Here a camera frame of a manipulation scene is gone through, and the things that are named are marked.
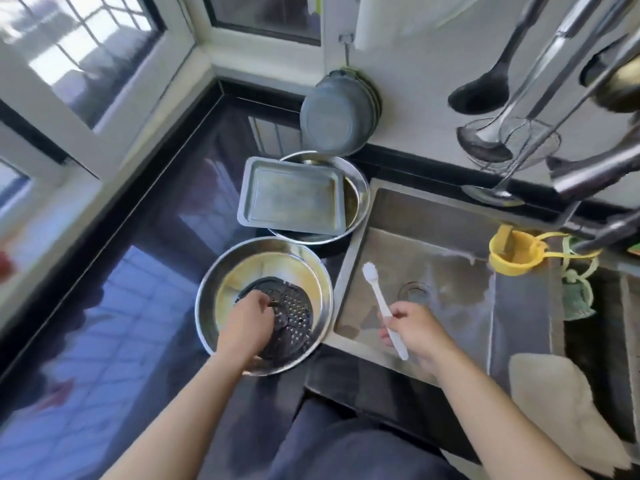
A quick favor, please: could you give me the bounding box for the person's left hand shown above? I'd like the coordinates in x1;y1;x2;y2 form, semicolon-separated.
215;289;277;371

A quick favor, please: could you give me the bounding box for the person's right hand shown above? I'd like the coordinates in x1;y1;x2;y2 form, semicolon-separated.
380;299;457;366

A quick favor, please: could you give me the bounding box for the black round steamer rack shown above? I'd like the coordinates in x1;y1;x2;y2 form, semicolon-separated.
235;275;315;369

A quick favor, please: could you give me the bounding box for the round steel pan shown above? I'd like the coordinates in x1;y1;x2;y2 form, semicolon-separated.
195;237;335;378

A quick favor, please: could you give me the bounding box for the white cleaning brush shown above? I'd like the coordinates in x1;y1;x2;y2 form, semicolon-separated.
361;261;411;362

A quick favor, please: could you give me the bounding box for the person's right forearm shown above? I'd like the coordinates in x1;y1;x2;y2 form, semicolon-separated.
425;347;591;480

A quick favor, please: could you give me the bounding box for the person's left forearm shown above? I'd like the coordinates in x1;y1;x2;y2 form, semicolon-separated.
100;355;263;480

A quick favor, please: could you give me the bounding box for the stainless steel sink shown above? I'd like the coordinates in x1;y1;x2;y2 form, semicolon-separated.
325;177;640;398

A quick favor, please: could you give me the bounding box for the yellow hanging sink cup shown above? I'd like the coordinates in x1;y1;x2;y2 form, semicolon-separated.
487;223;602;279

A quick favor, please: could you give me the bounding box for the rectangular steel tray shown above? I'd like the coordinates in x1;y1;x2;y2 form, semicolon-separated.
237;157;349;237

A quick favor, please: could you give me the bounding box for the round steel basin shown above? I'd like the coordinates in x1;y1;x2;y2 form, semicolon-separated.
268;149;372;247

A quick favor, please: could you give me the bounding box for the green hanging sponge holder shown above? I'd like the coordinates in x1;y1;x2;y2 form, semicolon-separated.
558;237;600;324

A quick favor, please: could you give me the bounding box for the white dish rag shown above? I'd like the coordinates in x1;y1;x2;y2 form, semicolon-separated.
508;351;634;479

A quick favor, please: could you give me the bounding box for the steel soup ladle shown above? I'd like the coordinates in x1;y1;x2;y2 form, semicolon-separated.
456;0;612;165

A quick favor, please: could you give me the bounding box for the grey hanging basin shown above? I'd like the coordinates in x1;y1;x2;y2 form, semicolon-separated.
300;71;373;158

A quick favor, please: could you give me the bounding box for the dark green hanging basin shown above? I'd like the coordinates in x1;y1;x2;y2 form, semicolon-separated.
355;71;383;146

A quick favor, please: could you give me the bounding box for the steel gooseneck faucet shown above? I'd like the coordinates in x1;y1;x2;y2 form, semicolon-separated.
545;125;640;256

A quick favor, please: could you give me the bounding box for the hanging steel ladles and skimmer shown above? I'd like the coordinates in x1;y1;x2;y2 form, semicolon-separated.
447;0;552;117

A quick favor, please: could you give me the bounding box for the white hanging cloth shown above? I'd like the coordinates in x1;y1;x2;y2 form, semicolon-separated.
352;0;483;52

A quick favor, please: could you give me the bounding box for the yellow-handled steel ladle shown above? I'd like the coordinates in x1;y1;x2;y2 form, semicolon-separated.
461;49;640;210

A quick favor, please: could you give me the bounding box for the wire mesh skimmer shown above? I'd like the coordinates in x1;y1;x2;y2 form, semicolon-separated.
461;15;640;176

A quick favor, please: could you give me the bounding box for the steel wall hook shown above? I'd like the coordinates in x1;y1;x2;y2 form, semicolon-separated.
339;33;357;74

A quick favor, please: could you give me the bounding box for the orange-handled brass ladle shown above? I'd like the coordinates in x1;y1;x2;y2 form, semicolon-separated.
579;35;640;115

